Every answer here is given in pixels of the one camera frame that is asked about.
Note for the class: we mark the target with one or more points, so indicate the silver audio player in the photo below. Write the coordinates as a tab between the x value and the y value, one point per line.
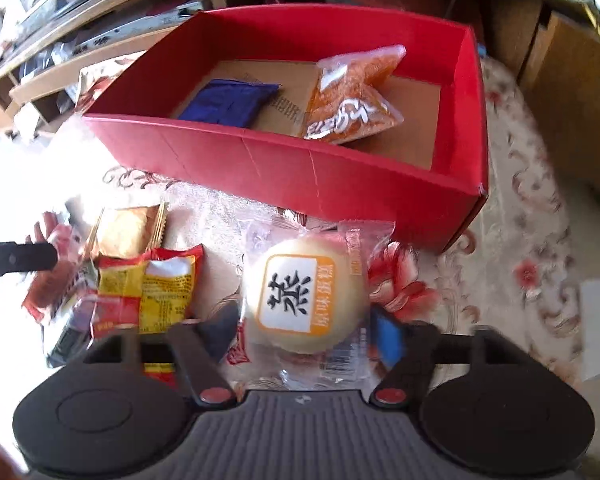
130	25

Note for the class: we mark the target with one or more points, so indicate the brown cardboard liner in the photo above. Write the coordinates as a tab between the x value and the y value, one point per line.
410	125

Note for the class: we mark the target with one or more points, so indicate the gold biscuit packet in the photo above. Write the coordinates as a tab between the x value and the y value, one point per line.
125	232

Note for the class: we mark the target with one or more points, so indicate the red cardboard box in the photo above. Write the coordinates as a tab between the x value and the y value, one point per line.
280	170

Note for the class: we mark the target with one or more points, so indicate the round cake packet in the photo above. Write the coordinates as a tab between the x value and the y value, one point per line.
305	290

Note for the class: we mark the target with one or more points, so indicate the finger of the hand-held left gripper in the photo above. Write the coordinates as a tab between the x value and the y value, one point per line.
20	259

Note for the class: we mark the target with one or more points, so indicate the orange snack packet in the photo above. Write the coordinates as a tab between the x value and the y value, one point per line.
347	95

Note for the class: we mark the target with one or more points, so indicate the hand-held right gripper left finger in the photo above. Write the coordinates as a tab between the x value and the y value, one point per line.
220	332

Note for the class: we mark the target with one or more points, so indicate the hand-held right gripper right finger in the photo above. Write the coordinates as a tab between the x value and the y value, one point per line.
387	335

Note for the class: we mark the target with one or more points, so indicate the blue snack packet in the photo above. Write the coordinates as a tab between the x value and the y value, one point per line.
225	102

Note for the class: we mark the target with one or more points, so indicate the black white snack packet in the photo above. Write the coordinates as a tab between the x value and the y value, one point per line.
65	340

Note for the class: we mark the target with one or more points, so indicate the yellow red snack packet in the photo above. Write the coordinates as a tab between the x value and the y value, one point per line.
165	285

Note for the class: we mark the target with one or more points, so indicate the sausage snack packet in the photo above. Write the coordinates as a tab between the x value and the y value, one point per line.
70	250

